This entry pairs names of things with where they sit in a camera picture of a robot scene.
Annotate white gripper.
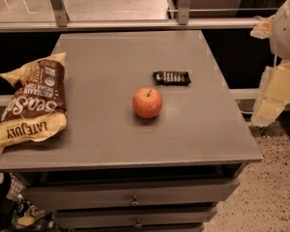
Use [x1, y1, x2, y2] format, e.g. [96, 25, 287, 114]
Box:
[250, 0, 290, 127]

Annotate dark rxbar chocolate bar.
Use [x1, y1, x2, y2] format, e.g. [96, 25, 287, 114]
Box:
[153, 71, 191, 86]

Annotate brown yellow chip bag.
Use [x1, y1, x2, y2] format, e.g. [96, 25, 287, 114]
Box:
[0, 52, 67, 147]

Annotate red apple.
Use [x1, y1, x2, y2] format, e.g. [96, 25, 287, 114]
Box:
[132, 87, 162, 119]

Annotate top gray drawer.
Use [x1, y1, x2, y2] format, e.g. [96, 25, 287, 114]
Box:
[22, 178, 239, 210]

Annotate gray drawer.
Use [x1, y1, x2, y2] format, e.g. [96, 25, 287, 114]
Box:
[22, 178, 239, 210]
[53, 207, 217, 228]

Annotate gray drawer cabinet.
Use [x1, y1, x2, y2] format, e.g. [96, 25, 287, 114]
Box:
[0, 31, 261, 232]

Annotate top drawer metal knob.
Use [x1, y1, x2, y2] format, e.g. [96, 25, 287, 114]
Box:
[130, 195, 140, 207]

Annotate drawer metal knob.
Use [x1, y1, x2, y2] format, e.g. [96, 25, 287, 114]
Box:
[130, 195, 140, 207]
[134, 220, 142, 228]

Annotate clutter pile at left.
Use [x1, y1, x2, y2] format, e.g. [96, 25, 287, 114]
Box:
[0, 148, 61, 232]

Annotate metal railing frame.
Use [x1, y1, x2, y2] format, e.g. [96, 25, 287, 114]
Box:
[0, 0, 286, 33]

